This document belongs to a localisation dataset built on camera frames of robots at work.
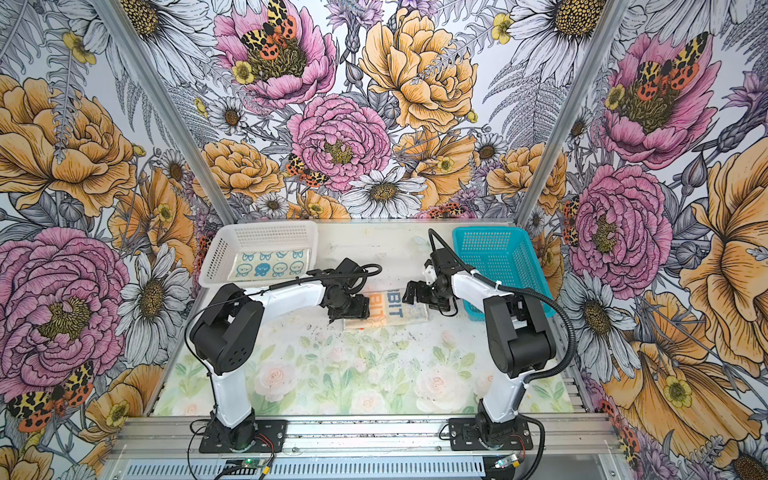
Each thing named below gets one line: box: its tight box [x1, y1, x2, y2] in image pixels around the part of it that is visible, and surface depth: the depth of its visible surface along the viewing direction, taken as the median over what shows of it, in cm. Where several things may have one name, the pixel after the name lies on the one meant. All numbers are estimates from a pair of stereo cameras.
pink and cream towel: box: [343, 289, 430, 331], surface depth 96 cm
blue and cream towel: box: [228, 248, 310, 281], surface depth 107 cm
